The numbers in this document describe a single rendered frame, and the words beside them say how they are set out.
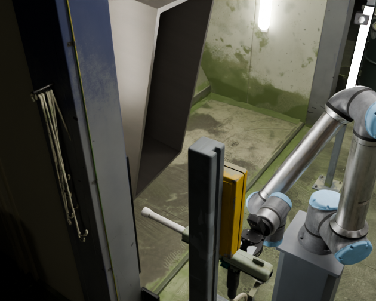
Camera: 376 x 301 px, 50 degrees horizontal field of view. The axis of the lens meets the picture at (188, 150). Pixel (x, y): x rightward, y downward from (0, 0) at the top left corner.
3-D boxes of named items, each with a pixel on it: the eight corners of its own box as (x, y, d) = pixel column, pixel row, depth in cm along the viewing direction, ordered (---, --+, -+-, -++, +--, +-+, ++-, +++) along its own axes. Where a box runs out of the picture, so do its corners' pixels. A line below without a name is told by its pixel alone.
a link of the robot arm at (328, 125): (344, 69, 148) (237, 203, 173) (364, 83, 138) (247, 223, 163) (364, 82, 153) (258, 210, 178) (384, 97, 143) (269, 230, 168)
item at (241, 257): (267, 307, 133) (276, 260, 120) (261, 318, 130) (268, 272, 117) (151, 245, 156) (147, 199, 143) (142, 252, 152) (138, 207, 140)
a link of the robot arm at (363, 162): (348, 235, 184) (384, 84, 141) (370, 264, 170) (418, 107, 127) (317, 242, 182) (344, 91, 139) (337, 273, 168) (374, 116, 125)
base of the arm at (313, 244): (343, 235, 198) (347, 221, 193) (330, 261, 185) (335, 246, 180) (305, 220, 207) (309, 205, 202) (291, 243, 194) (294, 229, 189)
